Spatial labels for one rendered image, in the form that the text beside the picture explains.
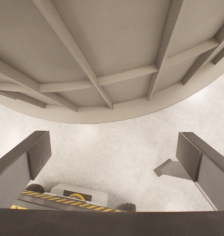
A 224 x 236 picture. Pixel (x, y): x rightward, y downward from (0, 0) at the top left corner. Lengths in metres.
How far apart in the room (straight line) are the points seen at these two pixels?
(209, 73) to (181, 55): 0.46
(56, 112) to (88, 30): 0.69
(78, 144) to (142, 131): 0.35
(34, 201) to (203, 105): 0.87
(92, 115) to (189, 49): 0.56
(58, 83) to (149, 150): 0.56
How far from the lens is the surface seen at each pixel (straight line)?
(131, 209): 0.81
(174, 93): 0.92
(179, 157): 0.17
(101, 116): 0.89
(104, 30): 0.35
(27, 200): 0.71
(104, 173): 0.92
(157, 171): 0.87
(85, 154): 0.93
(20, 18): 0.32
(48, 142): 0.16
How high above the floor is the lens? 0.89
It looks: 79 degrees down
